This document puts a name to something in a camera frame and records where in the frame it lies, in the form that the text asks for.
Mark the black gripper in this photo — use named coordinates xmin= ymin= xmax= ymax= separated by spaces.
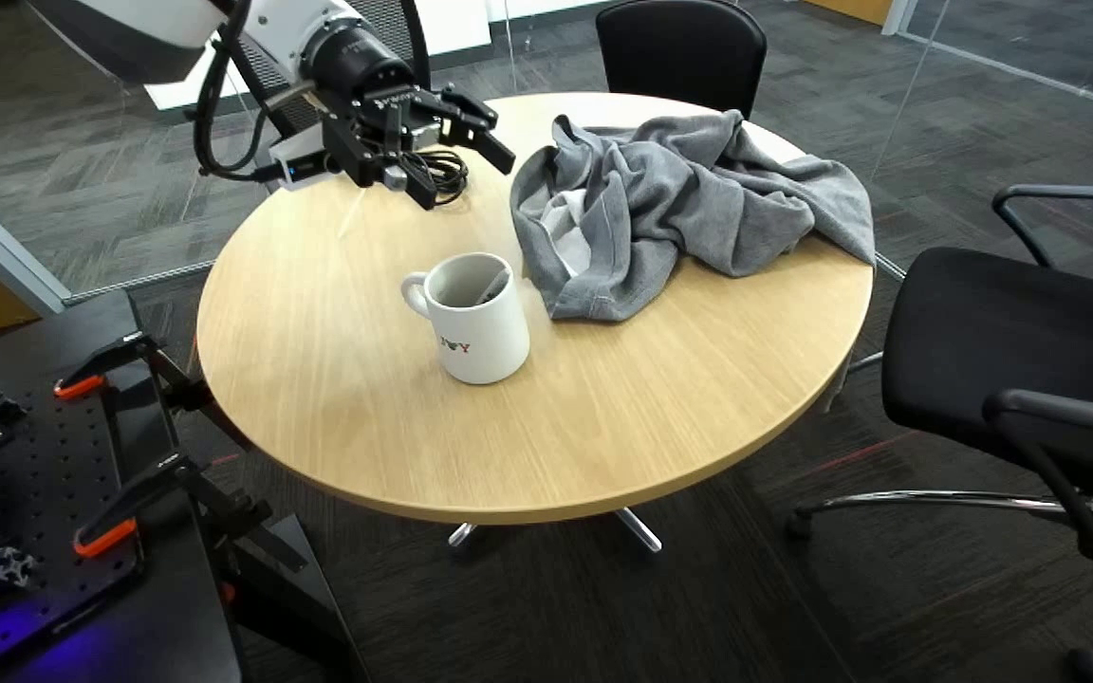
xmin=322 ymin=87 xmax=515 ymax=210

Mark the green and grey pen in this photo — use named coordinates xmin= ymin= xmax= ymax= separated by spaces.
xmin=476 ymin=263 xmax=510 ymax=304

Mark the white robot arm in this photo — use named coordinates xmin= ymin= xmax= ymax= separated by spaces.
xmin=27 ymin=0 xmax=515 ymax=210

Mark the white ceramic mug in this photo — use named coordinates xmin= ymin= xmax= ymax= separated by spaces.
xmin=403 ymin=252 xmax=533 ymax=388

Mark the black mesh office chair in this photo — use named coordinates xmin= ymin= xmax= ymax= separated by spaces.
xmin=197 ymin=0 xmax=467 ymax=194

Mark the grey crumpled cloth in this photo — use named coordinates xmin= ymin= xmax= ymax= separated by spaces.
xmin=510 ymin=109 xmax=878 ymax=324

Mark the round wooden table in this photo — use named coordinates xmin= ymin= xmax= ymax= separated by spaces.
xmin=197 ymin=124 xmax=875 ymax=530

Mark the black office chair far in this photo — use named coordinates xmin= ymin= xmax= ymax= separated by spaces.
xmin=598 ymin=0 xmax=768 ymax=113

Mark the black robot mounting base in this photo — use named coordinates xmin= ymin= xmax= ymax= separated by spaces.
xmin=0 ymin=292 xmax=366 ymax=683

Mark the black office chair right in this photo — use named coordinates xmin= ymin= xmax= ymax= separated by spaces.
xmin=785 ymin=183 xmax=1093 ymax=683

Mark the black coiled cable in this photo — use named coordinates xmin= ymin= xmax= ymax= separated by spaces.
xmin=418 ymin=147 xmax=472 ymax=210

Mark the orange-handled clamp upper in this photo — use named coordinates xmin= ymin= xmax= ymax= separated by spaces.
xmin=52 ymin=331 xmax=212 ymax=410

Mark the orange-handled clamp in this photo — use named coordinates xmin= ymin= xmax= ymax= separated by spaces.
xmin=52 ymin=331 xmax=212 ymax=410
xmin=73 ymin=457 xmax=269 ymax=559

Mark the orange-handled clamp lower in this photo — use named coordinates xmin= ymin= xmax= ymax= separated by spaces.
xmin=73 ymin=457 xmax=269 ymax=559

